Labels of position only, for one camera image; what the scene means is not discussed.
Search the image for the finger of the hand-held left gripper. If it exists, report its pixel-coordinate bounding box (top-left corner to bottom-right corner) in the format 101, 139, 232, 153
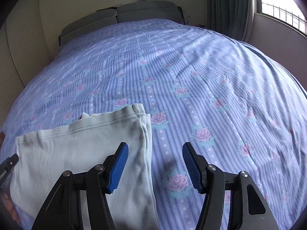
0, 154, 19, 181

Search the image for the window with grille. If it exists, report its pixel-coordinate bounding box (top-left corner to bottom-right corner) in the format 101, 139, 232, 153
254, 0, 307, 37

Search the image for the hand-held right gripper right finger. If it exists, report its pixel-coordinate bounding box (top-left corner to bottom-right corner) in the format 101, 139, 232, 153
182, 142, 279, 230

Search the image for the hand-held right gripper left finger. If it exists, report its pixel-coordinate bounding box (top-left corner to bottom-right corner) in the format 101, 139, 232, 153
31, 142, 129, 230

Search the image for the light green long-sleeve shirt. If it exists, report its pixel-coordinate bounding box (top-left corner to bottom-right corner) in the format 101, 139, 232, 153
10, 103, 160, 230

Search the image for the grey-green curtain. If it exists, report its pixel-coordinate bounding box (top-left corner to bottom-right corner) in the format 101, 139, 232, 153
205, 0, 256, 41

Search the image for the grey headboard cushion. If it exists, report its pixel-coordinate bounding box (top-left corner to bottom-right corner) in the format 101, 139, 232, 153
116, 0, 183, 25
59, 9, 118, 46

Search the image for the blue floral striped bed sheet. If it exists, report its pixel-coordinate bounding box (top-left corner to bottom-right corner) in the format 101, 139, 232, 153
0, 18, 307, 230

